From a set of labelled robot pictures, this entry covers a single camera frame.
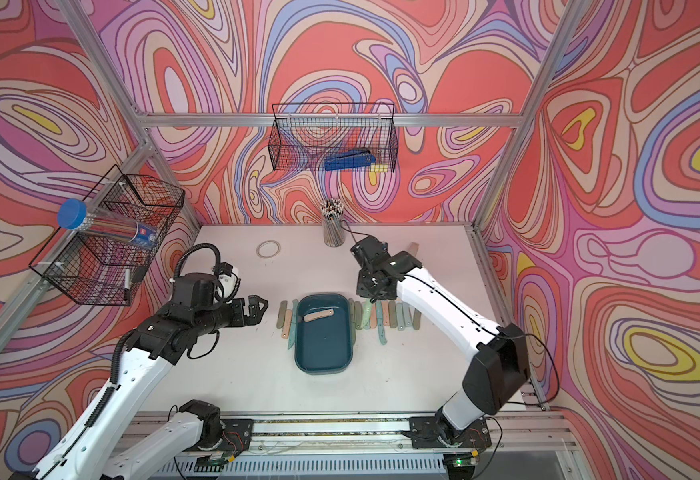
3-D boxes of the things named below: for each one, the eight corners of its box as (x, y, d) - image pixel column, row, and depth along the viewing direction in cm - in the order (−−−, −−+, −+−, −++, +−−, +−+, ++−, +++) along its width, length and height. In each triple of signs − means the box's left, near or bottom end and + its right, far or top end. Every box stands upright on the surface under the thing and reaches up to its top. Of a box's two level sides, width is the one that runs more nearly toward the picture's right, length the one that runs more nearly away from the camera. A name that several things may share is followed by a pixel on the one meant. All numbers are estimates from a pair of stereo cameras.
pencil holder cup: (323, 247, 117) (318, 209, 102) (328, 234, 121) (325, 197, 106) (340, 250, 115) (338, 213, 100) (345, 238, 120) (344, 200, 105)
